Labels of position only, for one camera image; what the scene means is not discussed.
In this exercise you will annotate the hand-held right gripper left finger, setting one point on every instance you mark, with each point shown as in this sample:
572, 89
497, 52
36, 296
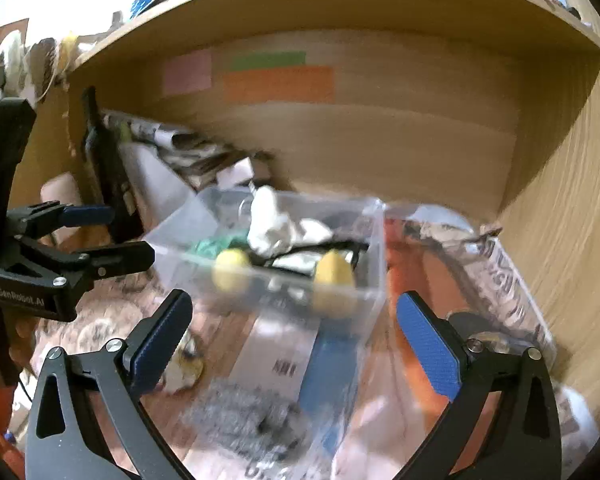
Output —
159, 347

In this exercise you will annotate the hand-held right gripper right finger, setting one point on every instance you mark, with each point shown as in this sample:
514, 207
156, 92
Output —
428, 347

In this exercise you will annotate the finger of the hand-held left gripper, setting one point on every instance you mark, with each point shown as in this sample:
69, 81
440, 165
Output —
125, 257
87, 215

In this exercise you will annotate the clear plastic box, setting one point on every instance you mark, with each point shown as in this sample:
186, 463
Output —
290, 305

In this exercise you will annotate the cream soft toy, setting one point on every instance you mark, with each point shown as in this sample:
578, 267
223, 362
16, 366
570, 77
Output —
187, 366

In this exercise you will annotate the green soft item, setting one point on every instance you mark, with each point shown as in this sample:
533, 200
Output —
211, 246

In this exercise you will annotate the yellow soft ball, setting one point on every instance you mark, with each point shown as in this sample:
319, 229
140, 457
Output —
232, 271
333, 285

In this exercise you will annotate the patterned cloth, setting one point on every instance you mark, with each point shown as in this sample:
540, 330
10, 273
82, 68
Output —
105, 310

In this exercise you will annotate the orange cloth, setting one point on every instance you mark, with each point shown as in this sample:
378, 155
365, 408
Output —
410, 265

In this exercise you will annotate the white plush toy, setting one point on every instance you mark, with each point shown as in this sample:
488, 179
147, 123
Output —
10, 60

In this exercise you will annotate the printed plastic bag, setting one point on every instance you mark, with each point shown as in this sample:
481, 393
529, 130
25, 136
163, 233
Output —
505, 285

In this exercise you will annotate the grey fuzzy cloth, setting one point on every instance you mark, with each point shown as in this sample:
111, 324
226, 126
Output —
245, 410

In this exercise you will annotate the pile of newspapers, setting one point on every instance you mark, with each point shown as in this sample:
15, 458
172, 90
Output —
190, 152

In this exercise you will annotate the black item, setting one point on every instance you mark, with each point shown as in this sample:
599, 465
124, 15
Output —
325, 250

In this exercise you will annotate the white crumpled cloth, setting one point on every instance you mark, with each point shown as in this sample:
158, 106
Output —
270, 225

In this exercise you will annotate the pink paper note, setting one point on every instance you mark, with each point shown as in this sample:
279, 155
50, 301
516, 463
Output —
187, 74

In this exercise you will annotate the wooden shelf unit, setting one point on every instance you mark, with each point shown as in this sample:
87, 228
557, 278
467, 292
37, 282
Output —
405, 125

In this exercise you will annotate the orange paper sheet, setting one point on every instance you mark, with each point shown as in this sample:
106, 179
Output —
279, 84

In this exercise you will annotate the green paper strip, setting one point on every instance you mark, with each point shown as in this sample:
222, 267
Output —
267, 61

